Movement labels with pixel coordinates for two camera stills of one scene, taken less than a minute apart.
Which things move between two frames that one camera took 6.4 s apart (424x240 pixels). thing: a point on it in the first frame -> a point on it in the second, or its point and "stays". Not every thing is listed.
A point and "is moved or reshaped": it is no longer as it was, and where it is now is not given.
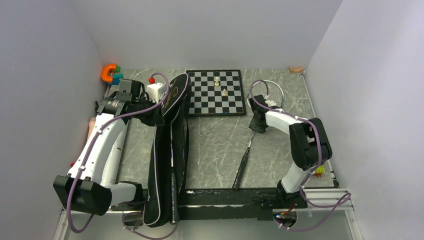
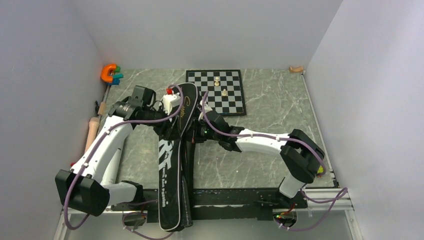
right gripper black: [253, 126] -> [195, 137]
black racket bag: [169, 172] is moved or reshaped
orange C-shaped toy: [104, 73] stays
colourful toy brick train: [319, 171] stays
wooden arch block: [298, 69] stays
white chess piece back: [216, 83] stays
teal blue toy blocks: [116, 78] stays
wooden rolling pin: [91, 125] stays
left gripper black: [156, 119] -> [168, 130]
